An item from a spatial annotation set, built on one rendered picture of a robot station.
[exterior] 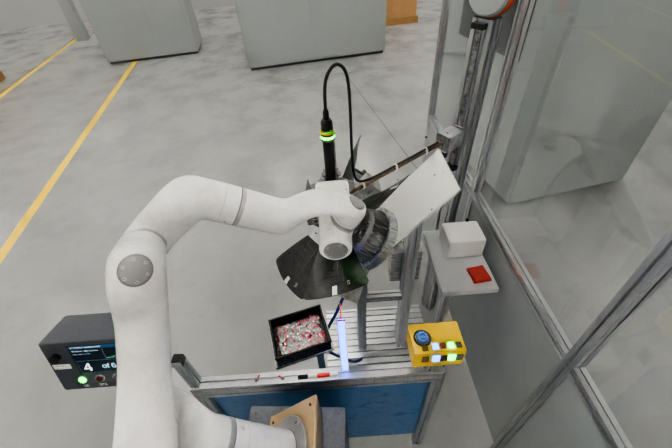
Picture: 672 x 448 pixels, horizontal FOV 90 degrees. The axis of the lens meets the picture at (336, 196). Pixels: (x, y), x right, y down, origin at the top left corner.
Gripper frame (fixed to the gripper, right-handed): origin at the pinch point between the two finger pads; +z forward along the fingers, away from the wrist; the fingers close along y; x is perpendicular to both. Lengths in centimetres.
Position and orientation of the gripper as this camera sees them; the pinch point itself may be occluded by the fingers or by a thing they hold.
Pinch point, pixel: (331, 175)
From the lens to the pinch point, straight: 108.5
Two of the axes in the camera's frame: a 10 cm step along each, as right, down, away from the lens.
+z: -0.5, -6.5, 7.6
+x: -0.6, -7.6, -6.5
